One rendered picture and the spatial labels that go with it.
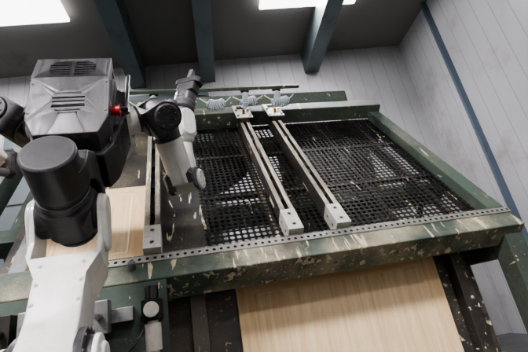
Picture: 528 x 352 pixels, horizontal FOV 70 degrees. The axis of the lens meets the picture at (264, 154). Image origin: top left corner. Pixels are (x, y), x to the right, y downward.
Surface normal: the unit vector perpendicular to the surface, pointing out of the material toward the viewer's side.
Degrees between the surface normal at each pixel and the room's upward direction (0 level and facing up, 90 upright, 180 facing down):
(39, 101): 82
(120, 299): 90
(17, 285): 53
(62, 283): 64
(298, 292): 90
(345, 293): 90
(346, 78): 90
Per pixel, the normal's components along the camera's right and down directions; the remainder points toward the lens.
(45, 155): 0.10, -0.73
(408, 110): 0.08, -0.40
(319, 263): 0.24, 0.48
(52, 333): 0.04, -0.90
